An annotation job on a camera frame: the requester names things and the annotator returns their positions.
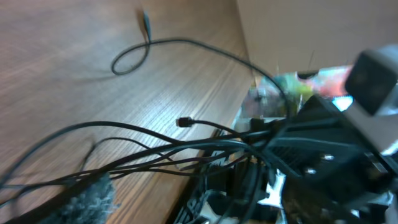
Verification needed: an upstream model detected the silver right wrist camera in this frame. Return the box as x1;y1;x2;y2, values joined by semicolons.
345;44;397;156

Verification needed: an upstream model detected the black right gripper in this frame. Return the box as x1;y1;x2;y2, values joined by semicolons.
249;96;397;223

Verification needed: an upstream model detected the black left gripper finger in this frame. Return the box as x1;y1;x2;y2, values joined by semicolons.
8;174;116;224

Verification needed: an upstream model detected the thick black camera cable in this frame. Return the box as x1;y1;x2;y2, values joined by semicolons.
192;136;280;224

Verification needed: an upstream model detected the colourful clutter beside table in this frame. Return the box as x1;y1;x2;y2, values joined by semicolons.
238;65;353;119

